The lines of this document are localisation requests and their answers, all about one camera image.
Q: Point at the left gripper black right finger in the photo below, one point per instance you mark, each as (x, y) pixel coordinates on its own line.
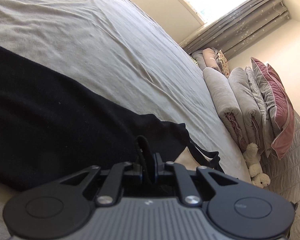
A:
(172, 181)

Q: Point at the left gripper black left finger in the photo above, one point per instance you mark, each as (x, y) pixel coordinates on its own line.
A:
(110, 190)

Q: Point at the beige and black bear sweatshirt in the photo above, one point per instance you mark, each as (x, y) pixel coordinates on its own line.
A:
(51, 126)

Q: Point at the white plush dog toy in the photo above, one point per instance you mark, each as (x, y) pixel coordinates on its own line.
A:
(252, 160)

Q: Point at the folded grey quilt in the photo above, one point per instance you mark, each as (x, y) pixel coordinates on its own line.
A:
(252, 118)
(226, 106)

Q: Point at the grey pillow with letter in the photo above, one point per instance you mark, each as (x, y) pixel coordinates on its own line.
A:
(267, 130)

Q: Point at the pink velvet pillow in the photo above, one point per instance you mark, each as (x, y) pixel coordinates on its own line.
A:
(279, 106)

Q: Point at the quilted grey headboard cover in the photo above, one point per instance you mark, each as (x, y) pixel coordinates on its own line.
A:
(285, 176)

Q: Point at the small floral pillow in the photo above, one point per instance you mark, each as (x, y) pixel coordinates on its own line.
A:
(223, 63)

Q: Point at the pink rolled blanket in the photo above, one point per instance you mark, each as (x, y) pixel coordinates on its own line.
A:
(206, 58)

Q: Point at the grey bed sheet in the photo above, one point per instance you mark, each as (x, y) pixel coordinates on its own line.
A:
(117, 51)

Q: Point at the grey patterned curtain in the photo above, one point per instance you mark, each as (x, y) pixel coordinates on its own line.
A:
(240, 28)

